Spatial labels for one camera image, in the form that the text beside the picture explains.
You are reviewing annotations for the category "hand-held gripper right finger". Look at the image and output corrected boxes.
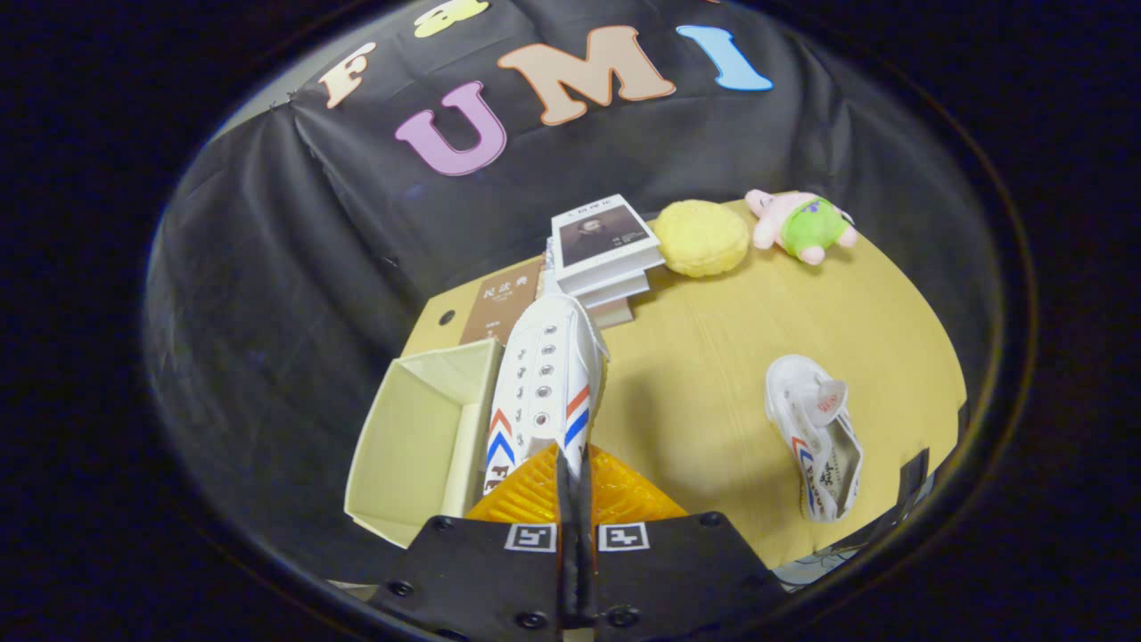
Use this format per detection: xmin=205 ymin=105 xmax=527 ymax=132
xmin=570 ymin=444 xmax=791 ymax=642

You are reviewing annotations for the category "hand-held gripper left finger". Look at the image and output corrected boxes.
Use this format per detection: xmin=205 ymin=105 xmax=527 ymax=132
xmin=367 ymin=444 xmax=579 ymax=642

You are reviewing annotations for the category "cream fabric storage box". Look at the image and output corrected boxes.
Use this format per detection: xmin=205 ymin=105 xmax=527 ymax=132
xmin=344 ymin=338 xmax=505 ymax=547

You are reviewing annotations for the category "white striped canvas shoe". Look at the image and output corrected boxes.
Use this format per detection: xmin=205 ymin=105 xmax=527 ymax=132
xmin=481 ymin=290 xmax=612 ymax=497
xmin=764 ymin=354 xmax=865 ymax=523

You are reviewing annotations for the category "brown book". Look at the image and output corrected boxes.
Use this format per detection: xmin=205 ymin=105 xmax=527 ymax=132
xmin=458 ymin=260 xmax=546 ymax=348

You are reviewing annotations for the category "yellow round plush cushion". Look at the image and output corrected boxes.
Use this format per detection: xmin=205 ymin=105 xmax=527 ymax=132
xmin=653 ymin=199 xmax=751 ymax=278

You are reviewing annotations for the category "white portrait cover book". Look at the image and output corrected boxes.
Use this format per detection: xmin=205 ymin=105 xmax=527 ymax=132
xmin=550 ymin=193 xmax=666 ymax=296

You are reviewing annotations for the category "pink and green plush toy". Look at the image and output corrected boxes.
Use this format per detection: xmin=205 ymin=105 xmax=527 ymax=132
xmin=744 ymin=188 xmax=860 ymax=267

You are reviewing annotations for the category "black backdrop cloth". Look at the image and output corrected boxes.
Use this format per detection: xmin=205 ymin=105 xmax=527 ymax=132
xmin=147 ymin=0 xmax=1008 ymax=572

